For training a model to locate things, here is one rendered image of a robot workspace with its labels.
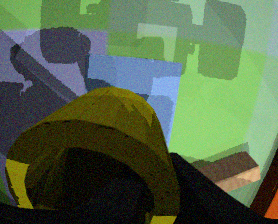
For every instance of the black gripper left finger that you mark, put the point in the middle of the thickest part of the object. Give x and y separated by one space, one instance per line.
119 202

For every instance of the tan and brown striped flat bar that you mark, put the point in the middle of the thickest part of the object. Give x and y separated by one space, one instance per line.
233 172

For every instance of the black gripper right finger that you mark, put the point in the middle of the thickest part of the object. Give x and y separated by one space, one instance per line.
202 202

